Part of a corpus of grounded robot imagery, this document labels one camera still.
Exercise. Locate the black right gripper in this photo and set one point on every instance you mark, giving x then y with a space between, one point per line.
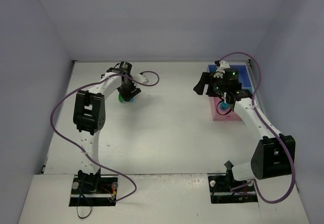
209 83

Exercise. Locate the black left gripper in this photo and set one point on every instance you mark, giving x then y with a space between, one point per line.
130 93

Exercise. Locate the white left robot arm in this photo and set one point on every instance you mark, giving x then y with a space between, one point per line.
90 115

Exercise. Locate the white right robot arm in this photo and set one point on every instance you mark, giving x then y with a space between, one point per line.
274 152

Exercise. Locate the pink plastic bin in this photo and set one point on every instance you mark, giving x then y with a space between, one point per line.
219 115

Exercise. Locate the light blue plastic bin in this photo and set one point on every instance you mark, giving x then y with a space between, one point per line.
249 89

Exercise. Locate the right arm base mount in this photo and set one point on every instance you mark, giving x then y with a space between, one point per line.
225 190

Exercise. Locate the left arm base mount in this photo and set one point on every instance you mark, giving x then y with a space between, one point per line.
103 196

